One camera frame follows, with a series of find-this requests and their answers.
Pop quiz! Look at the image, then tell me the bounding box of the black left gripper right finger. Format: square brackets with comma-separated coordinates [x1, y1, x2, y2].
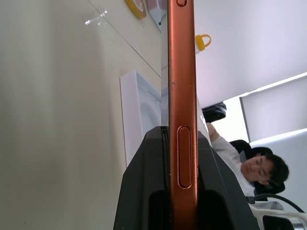
[197, 134, 261, 230]

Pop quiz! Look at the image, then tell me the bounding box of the yellow ring-handled clip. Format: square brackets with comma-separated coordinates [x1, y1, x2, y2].
[194, 34, 212, 55]

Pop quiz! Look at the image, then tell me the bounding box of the orange smartphone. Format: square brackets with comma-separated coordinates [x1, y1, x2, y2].
[160, 0, 200, 230]

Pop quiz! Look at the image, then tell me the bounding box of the white plastic tray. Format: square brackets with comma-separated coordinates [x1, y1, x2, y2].
[119, 69, 162, 168]

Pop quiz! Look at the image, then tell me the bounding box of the seated person in white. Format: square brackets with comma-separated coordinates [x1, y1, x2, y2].
[206, 122, 290, 204]

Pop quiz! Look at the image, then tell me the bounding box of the white partition panel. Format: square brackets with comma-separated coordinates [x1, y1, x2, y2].
[239, 71, 307, 142]

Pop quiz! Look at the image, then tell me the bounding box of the white box lid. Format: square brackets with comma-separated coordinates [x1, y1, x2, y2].
[146, 0, 169, 33]

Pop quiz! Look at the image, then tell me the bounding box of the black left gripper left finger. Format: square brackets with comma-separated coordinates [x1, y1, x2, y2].
[113, 125, 172, 230]

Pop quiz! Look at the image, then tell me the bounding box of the black bag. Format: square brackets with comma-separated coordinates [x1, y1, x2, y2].
[201, 102, 227, 124]

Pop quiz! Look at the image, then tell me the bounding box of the silver robot body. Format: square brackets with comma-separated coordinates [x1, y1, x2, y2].
[262, 210, 307, 230]

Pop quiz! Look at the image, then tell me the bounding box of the yellow tape roll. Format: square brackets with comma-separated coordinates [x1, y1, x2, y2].
[124, 0, 147, 19]

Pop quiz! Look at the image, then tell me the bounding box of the black cable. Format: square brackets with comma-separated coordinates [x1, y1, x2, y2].
[248, 193, 307, 214]

